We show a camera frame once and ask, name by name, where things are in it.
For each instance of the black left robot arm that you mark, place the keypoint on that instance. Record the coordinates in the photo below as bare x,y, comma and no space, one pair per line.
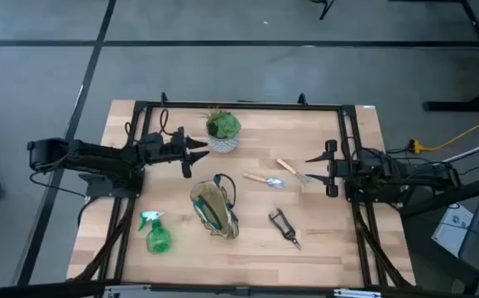
98,159

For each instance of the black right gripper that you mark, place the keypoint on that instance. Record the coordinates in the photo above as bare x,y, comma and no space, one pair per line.
340,170

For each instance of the black chair leg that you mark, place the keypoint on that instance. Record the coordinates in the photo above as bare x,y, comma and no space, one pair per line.
326,8

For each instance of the black aluminium table frame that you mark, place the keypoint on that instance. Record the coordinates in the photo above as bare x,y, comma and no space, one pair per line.
243,105

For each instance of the pruning shears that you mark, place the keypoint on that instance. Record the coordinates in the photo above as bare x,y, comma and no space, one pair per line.
284,227

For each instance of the beige green gardening bag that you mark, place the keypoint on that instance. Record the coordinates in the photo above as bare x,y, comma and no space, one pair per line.
212,207

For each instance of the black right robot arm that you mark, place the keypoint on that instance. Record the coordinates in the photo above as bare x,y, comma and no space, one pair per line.
392,174

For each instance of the white cardboard box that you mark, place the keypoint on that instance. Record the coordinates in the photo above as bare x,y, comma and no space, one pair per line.
452,229

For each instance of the green plastic spray bottle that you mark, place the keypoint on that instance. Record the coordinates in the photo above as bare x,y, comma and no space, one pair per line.
157,238

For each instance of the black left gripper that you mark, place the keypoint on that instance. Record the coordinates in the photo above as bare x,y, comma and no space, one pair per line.
173,147

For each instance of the green artificial succulent plant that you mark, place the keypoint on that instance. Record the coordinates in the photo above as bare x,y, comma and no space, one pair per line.
223,124

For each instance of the white triangle patterned plant pot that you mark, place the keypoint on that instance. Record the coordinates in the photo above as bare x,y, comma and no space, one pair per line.
222,144

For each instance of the black slanted support bar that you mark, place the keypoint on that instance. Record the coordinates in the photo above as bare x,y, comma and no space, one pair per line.
442,200

